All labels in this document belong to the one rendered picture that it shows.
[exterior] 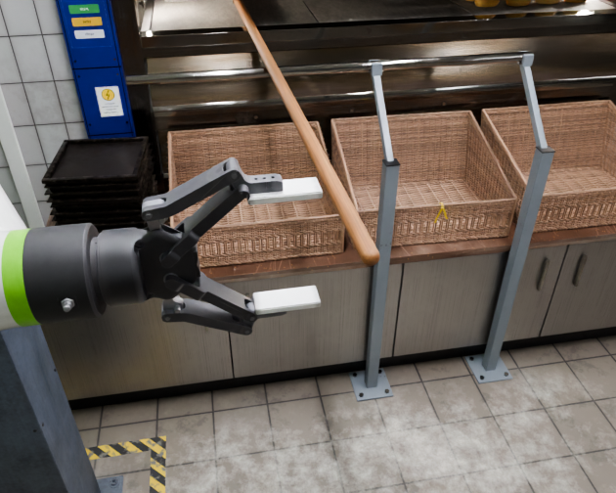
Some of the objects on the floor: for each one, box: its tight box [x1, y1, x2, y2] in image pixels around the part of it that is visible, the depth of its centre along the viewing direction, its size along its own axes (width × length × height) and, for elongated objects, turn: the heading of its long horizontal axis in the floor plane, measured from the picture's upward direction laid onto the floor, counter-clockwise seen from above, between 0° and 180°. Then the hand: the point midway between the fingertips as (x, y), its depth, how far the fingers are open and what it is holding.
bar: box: [125, 51, 555, 402], centre depth 194 cm, size 31×127×118 cm, turn 100°
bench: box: [40, 154, 616, 410], centre depth 231 cm, size 56×242×58 cm, turn 100°
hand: (307, 246), depth 59 cm, fingers open, 13 cm apart
